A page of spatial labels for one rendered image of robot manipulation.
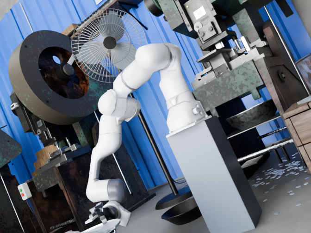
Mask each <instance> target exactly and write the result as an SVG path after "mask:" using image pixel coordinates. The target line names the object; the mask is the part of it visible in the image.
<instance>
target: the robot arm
mask: <svg viewBox="0 0 311 233"><path fill-rule="evenodd" d="M181 57H182V54H181V49H180V48H179V47H178V46H177V45H175V44H172V43H151V44H147V45H144V46H142V47H140V48H138V49H137V51H136V55H135V58H136V59H135V60H134V61H133V62H132V63H131V64H130V65H128V66H127V67H126V68H125V69H124V70H123V71H122V72H121V73H120V74H119V75H118V76H117V78H116V79H115V81H114V83H113V89H111V90H108V91H107V92H106V93H104V94H103V95H102V96H101V98H100V99H99V102H98V107H99V111H100V112H101V113H102V114H103V115H102V116H101V118H100V128H99V141H98V143H97V145H96V147H95V148H93V151H92V157H91V165H90V173H89V181H88V185H87V191H86V194H87V197H88V199H89V200H90V201H92V202H100V201H108V200H109V202H108V203H107V204H106V205H105V206H103V203H102V202H100V203H98V204H96V206H95V207H93V208H91V209H90V210H89V211H90V212H91V214H90V215H89V218H90V219H88V220H87V221H86V222H85V223H86V224H87V223H89V222H92V221H93V220H94V219H95V218H97V217H98V218H100V220H101V221H102V223H103V224H106V223H107V221H109V220H113V219H120V220H121V222H120V225H122V226H124V227H126V226H127V225H128V223H129V220H130V217H131V212H129V211H128V210H126V206H127V202H126V199H127V188H126V185H125V183H124V182H123V181H122V180H121V179H119V178H118V179H106V180H99V173H100V163H101V161H102V160H103V159H104V158H105V157H107V156H109V155H111V154H113V153H114V152H116V151H117V150H118V149H119V148H120V146H121V144H122V122H123V121H124V120H125V121H127V122H128V121H129V120H131V119H133V118H135V117H136V116H137V115H138V114H139V111H140V103H139V101H138V100H136V99H134V98H131V97H128V94H130V93H132V92H134V91H135V90H137V89H138V88H139V87H141V86H142V85H143V84H145V83H146V82H147V81H149V80H150V78H151V75H152V74H153V72H156V71H158V70H159V71H160V75H161V81H160V88H161V91H162V93H163V95H164V97H165V99H166V103H167V108H168V110H169V112H168V117H167V125H168V128H169V130H170V132H169V134H168V135H167V136H166V138H167V137H170V136H172V135H174V134H177V133H179V132H181V131H183V130H185V129H187V128H189V127H191V126H193V125H195V124H198V123H200V122H202V121H204V120H207V119H209V118H211V117H212V116H211V115H210V116H208V115H207V114H206V112H205V110H204V108H203V106H202V104H201V103H200V101H197V100H195V98H194V96H193V94H192V92H191V91H190V90H189V88H188V85H187V83H186V81H185V79H184V76H183V74H182V70H181V66H180V60H181ZM97 209H100V212H96V210H97Z"/></svg>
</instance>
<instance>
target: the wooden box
mask: <svg viewBox="0 0 311 233"><path fill-rule="evenodd" d="M297 103H298V102H296V103H294V104H292V105H291V106H290V107H289V108H288V109H287V110H286V111H285V112H284V113H283V117H284V119H285V122H286V124H287V126H288V128H289V130H290V132H291V134H292V136H293V138H294V140H295V142H296V144H297V146H298V147H299V150H300V152H301V154H302V156H303V158H304V160H305V162H306V164H307V166H308V168H309V171H310V173H311V101H309V102H306V103H303V104H297Z"/></svg>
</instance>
